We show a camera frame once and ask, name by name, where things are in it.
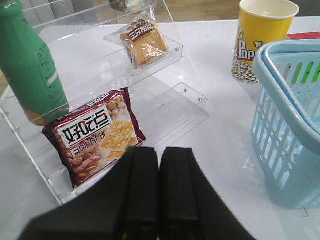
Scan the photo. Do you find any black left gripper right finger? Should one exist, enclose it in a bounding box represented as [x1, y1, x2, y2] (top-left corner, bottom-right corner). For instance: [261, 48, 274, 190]
[159, 147, 253, 240]

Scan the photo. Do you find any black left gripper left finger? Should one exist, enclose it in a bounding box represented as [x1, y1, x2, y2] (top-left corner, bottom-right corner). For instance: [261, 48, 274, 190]
[21, 147, 159, 240]

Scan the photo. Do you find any bread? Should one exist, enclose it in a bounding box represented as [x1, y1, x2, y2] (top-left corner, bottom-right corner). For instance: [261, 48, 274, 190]
[103, 5, 169, 69]

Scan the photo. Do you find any light blue plastic basket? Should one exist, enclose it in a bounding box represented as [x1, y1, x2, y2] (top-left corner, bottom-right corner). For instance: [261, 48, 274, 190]
[251, 39, 320, 209]

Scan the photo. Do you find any maroon almond biscuit packet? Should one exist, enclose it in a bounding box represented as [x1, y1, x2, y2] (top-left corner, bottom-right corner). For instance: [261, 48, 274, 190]
[42, 88, 146, 187]

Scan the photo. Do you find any left clear acrylic shelf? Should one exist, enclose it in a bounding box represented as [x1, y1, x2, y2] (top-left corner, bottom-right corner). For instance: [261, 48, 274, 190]
[0, 0, 207, 204]

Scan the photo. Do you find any green drink bottle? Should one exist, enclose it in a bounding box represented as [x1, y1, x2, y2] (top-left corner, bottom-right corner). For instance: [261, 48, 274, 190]
[0, 0, 69, 126]

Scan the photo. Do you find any yellow popcorn paper cup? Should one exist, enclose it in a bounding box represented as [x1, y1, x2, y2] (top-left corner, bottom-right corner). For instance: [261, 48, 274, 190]
[231, 0, 300, 84]

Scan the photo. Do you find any red flat box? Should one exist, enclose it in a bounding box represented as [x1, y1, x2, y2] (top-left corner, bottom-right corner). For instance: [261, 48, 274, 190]
[284, 31, 320, 41]

